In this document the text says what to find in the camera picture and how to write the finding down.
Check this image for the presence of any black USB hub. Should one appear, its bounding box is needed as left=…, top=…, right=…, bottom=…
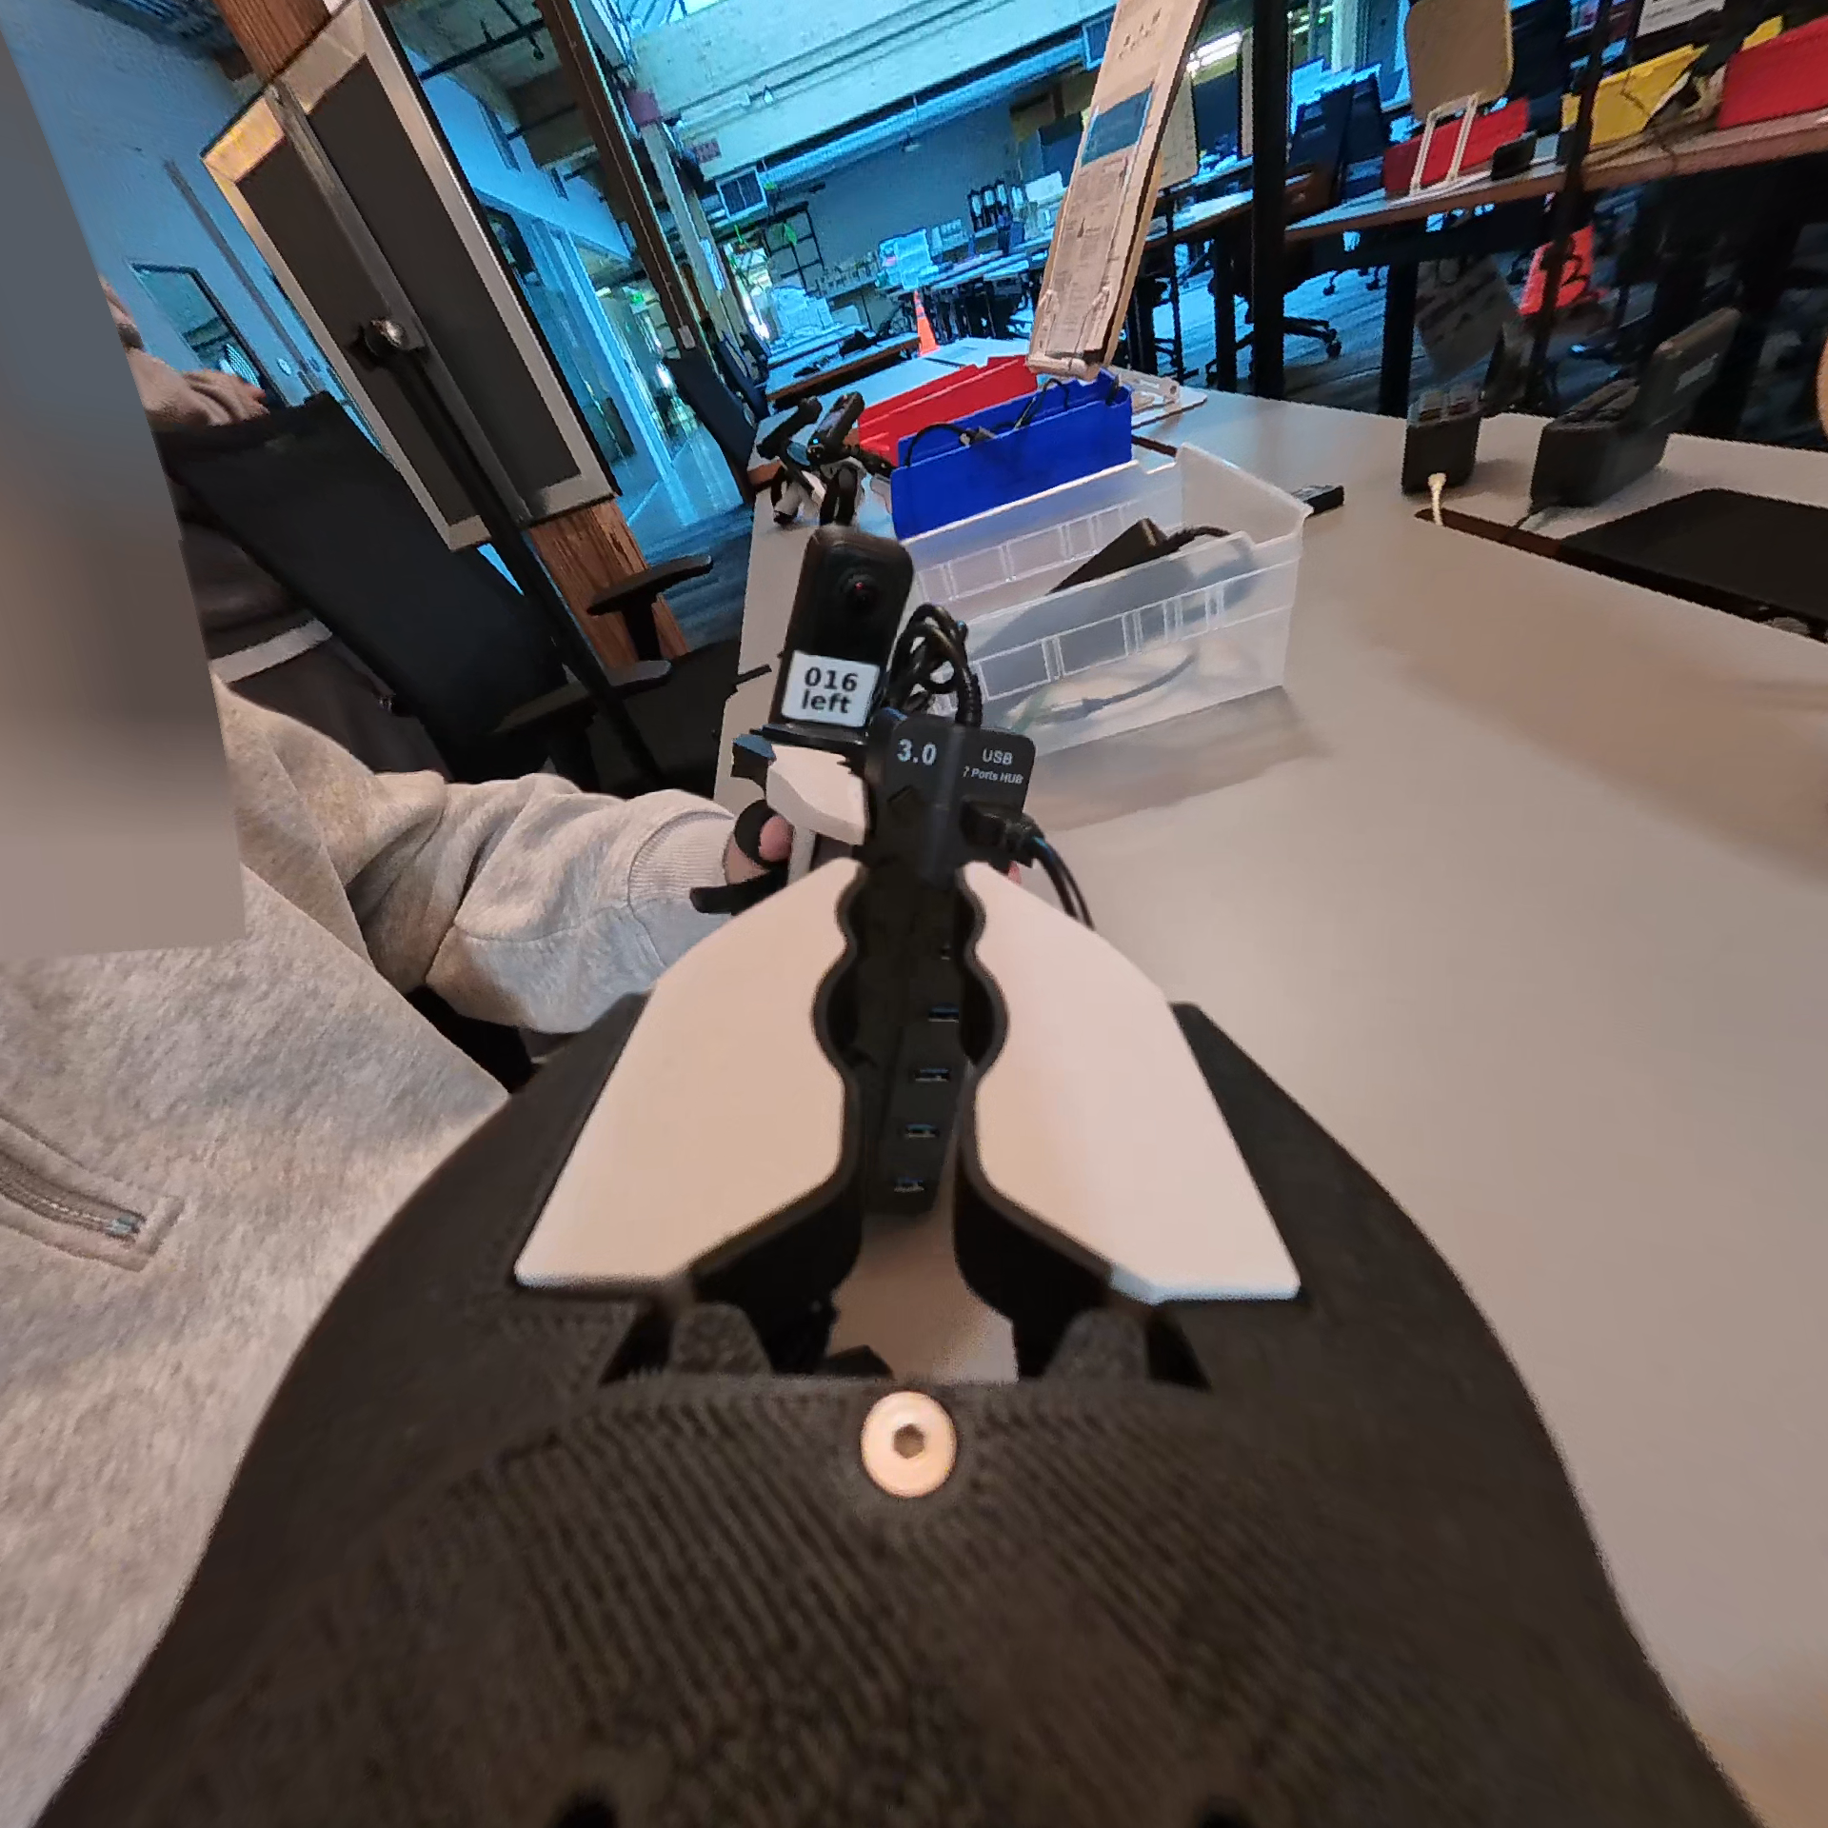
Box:
left=853, top=706, right=1040, bottom=1218

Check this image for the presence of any small black charger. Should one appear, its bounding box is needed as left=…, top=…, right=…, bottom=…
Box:
left=1402, top=384, right=1497, bottom=496

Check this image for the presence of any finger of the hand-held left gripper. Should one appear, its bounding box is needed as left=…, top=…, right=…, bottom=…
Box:
left=766, top=750, right=876, bottom=847

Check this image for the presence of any red bin with white stand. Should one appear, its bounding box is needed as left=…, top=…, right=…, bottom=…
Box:
left=1383, top=97, right=1539, bottom=196

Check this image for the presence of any blue plastic bin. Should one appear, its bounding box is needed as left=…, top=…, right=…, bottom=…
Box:
left=887, top=373, right=1137, bottom=542

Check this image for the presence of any black power adapter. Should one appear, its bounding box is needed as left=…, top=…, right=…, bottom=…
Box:
left=1049, top=515, right=1234, bottom=595

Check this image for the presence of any large black charger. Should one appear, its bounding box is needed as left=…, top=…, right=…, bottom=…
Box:
left=1531, top=306, right=1744, bottom=510

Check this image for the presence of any black hub cable bundle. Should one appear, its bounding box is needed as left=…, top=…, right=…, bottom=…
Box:
left=887, top=603, right=1099, bottom=931

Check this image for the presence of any red storage bin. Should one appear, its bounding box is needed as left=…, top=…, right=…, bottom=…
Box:
left=1714, top=17, right=1828, bottom=133

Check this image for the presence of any yellow plastic bin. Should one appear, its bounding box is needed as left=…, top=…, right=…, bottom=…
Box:
left=1560, top=39, right=1710, bottom=148

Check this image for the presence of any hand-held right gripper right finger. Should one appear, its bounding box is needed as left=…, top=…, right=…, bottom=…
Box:
left=966, top=864, right=1304, bottom=1308

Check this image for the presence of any black flat pad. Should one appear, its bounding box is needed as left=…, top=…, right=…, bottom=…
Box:
left=1556, top=487, right=1828, bottom=634

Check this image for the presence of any wood-edged background desk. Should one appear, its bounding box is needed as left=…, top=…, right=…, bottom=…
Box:
left=1282, top=116, right=1828, bottom=247

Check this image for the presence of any black office chair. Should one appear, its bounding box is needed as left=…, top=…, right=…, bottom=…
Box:
left=168, top=392, right=745, bottom=801

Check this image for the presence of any black support column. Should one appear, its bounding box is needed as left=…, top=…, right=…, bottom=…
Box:
left=1247, top=0, right=1297, bottom=401

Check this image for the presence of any clear plastic bin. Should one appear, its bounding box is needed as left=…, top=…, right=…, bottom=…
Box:
left=906, top=441, right=1314, bottom=752

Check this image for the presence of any black and white device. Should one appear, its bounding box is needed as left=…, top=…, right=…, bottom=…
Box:
left=754, top=392, right=876, bottom=525

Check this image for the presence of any person's left forearm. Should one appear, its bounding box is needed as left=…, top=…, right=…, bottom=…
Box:
left=213, top=685, right=745, bottom=1037

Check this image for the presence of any person's grey sweatshirt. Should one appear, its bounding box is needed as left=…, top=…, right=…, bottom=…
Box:
left=0, top=685, right=646, bottom=1828

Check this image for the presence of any grey framed board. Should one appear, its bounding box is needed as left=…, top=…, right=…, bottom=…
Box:
left=200, top=0, right=623, bottom=552

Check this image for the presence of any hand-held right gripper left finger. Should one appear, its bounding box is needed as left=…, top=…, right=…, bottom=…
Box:
left=510, top=856, right=863, bottom=1298

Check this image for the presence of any red plastic bin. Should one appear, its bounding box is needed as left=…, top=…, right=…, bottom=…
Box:
left=853, top=354, right=1045, bottom=466

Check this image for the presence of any black stand pole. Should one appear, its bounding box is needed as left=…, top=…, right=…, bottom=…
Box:
left=356, top=316, right=646, bottom=801

